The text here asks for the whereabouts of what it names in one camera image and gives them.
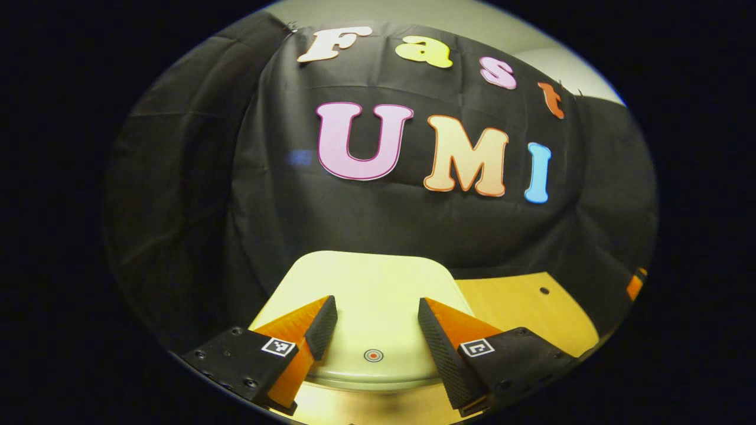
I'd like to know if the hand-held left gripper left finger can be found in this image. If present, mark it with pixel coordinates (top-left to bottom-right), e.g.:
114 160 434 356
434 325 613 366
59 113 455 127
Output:
182 295 338 414

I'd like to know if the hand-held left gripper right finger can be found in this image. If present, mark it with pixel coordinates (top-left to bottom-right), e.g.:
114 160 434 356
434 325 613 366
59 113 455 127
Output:
418 297 578 414

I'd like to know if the green desktop garbage bin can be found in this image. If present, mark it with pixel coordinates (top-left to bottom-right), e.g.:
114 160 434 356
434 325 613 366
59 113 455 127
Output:
248 251 476 393

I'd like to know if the wooden desktop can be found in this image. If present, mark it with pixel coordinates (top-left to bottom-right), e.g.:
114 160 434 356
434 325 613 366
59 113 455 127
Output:
278 272 600 425

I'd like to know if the black backdrop cloth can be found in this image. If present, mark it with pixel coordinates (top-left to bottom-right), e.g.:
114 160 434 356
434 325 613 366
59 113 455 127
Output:
103 11 659 355

